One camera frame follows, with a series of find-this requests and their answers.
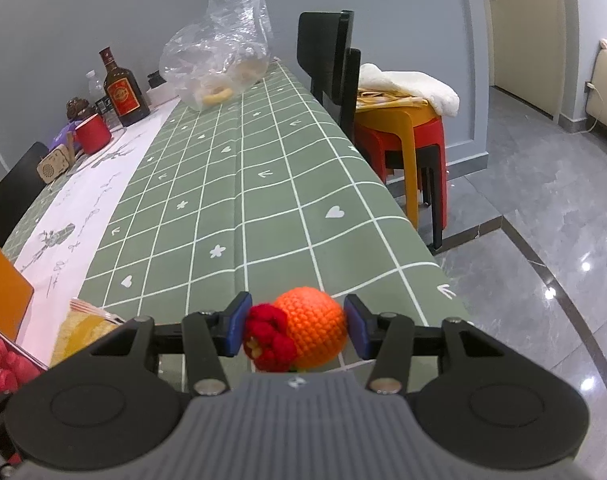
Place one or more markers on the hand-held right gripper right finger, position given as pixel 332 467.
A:
pixel 361 327

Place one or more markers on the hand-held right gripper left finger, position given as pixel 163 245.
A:
pixel 238 325

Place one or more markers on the orange red crochet ball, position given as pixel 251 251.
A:
pixel 308 325

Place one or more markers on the orange cardboard box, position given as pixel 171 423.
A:
pixel 3 290

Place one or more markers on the red printed soft item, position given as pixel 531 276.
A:
pixel 5 365

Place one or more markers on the red plastic stool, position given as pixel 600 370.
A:
pixel 433 150

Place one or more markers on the white printed table runner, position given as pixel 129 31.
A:
pixel 83 210

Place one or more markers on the red mug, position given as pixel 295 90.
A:
pixel 92 135

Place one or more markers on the white tray box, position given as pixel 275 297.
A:
pixel 163 95

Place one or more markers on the cream small radio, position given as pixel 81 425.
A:
pixel 54 164

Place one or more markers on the white fluffy cushion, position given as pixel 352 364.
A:
pixel 413 85

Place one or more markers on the brown liquor bottle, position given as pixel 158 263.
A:
pixel 126 95

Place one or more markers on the purple item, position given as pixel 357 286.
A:
pixel 63 135

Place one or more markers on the black dining chair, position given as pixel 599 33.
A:
pixel 13 195
pixel 323 55

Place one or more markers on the brown figurine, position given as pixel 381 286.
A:
pixel 80 109

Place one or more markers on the clear plastic bag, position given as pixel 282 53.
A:
pixel 213 50

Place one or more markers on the clear water bottle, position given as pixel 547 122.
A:
pixel 95 85

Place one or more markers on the beige room door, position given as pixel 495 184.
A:
pixel 523 35

